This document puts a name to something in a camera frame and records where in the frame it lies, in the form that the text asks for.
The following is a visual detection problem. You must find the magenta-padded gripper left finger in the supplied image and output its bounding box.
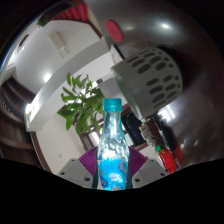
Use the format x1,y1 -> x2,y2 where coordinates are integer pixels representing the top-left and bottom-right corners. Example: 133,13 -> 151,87
57,148 -> 101,189

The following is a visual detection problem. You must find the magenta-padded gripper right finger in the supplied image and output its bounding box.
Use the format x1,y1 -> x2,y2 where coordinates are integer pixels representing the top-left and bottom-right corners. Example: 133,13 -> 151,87
128,146 -> 167,188

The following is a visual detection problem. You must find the clear blue-capped drink bottle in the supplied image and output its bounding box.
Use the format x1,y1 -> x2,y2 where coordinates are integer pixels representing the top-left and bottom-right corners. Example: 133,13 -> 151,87
96,97 -> 130,191

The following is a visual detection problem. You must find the red box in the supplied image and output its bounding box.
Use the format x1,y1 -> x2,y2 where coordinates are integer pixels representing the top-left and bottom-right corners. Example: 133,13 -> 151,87
159,146 -> 185,174

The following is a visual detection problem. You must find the dark-framed window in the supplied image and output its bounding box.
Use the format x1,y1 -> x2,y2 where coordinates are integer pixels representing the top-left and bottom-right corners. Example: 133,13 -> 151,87
79,126 -> 101,151

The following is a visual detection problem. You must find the brown box with white items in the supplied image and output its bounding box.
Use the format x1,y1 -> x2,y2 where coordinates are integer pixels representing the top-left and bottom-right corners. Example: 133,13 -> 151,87
139,119 -> 160,142

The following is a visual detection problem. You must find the leafy plant in white pot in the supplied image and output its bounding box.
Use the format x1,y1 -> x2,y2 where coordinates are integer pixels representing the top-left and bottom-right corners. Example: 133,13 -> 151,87
57,71 -> 116,136

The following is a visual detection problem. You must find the flat round red coaster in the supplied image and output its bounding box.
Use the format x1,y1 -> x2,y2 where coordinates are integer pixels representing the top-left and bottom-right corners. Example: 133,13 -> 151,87
105,19 -> 124,44

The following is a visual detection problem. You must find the red carpeted staircase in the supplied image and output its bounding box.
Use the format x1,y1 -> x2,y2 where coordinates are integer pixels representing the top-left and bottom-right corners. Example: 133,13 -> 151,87
54,4 -> 88,21

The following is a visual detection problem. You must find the white wall heater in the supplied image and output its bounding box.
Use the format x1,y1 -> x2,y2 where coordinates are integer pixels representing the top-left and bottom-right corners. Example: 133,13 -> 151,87
49,31 -> 70,54

